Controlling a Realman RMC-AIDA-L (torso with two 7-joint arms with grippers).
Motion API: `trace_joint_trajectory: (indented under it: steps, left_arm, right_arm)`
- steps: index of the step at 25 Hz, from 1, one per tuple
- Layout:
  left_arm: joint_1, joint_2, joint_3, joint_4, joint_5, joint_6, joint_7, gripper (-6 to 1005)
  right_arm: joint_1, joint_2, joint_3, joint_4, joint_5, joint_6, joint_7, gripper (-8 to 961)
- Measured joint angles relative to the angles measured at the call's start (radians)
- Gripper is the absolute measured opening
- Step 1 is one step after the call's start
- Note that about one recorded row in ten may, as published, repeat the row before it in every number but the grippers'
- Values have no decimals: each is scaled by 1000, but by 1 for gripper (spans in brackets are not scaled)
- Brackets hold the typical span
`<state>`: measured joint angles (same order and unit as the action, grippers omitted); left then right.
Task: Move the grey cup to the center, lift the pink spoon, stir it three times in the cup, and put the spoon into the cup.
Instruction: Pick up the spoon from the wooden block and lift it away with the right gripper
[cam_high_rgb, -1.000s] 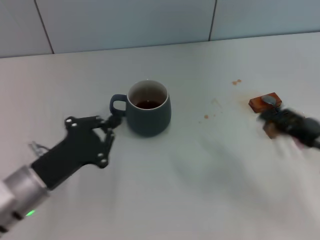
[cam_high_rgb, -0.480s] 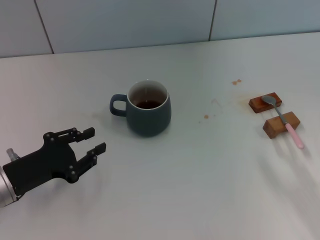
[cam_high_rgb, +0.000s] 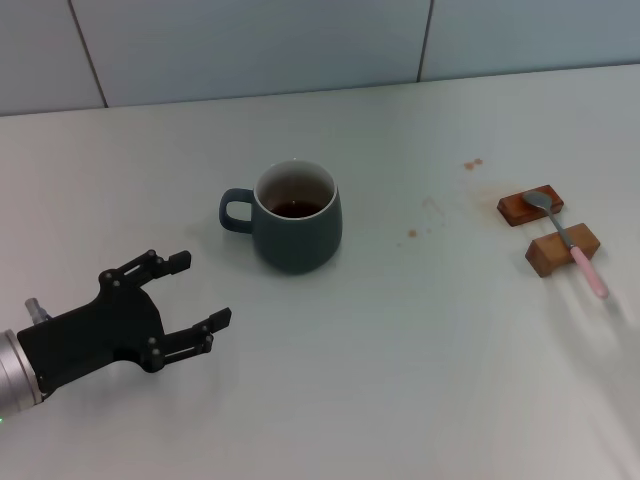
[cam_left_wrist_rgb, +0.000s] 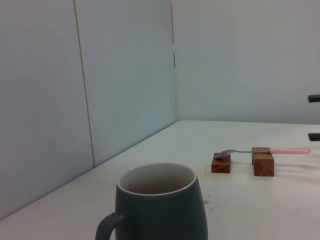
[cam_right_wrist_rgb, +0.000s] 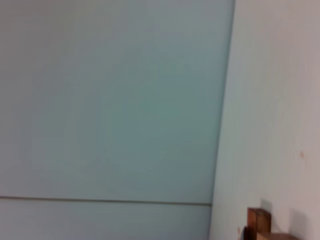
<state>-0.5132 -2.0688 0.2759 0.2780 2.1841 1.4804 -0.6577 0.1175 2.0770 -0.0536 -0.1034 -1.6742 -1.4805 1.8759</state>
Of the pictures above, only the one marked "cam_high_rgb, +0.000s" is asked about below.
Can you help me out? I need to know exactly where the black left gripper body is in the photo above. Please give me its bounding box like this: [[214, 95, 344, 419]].
[[17, 269, 167, 395]]

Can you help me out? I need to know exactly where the grey ceramic cup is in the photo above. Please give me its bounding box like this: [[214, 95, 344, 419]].
[[218, 159, 345, 275]]

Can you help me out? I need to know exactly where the pink handled metal spoon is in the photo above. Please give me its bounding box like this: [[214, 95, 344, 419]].
[[522, 190, 611, 300]]

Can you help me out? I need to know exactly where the small silver plug connector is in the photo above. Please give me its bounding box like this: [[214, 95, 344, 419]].
[[24, 296, 52, 325]]

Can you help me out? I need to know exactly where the dark reddish wooden block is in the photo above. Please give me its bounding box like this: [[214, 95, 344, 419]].
[[497, 183, 566, 229]]

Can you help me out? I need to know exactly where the light brown wooden block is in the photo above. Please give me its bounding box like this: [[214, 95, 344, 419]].
[[524, 222, 602, 278]]

